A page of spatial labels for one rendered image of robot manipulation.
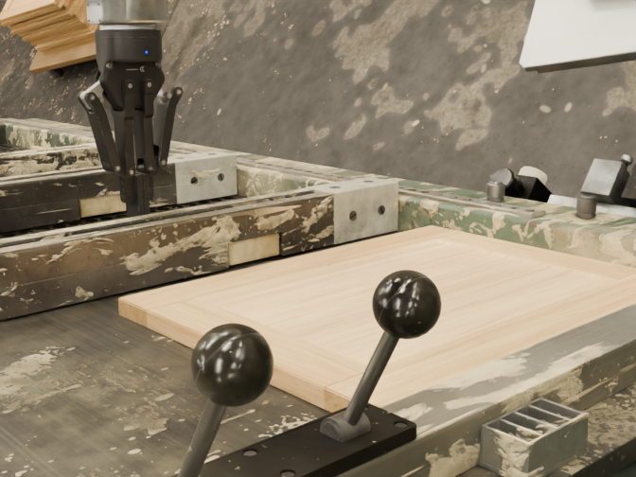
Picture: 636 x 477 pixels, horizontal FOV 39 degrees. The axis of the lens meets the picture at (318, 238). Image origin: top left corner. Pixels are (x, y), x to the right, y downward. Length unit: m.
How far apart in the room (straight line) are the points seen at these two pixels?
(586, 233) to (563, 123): 1.34
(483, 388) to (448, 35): 2.26
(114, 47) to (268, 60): 2.37
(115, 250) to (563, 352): 0.50
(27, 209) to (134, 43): 0.42
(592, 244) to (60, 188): 0.77
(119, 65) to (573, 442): 0.66
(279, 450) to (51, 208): 0.90
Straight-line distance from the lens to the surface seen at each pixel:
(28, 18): 4.32
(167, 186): 1.47
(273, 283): 0.97
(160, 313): 0.88
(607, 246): 1.08
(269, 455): 0.53
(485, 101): 2.60
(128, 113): 1.05
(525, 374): 0.68
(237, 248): 1.09
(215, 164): 1.52
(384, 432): 0.55
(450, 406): 0.62
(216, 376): 0.40
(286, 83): 3.23
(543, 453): 0.61
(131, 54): 1.03
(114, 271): 1.00
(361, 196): 1.21
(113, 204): 1.43
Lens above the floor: 1.79
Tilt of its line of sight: 41 degrees down
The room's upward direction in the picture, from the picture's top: 54 degrees counter-clockwise
